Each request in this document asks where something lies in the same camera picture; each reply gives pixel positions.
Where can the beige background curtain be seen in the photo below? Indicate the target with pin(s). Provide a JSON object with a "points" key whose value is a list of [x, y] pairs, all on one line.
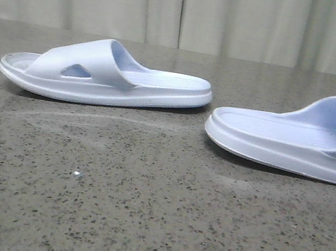
{"points": [[291, 33]]}

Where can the light blue slipper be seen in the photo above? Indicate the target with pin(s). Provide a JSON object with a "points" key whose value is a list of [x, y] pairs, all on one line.
{"points": [[302, 142], [103, 72]]}

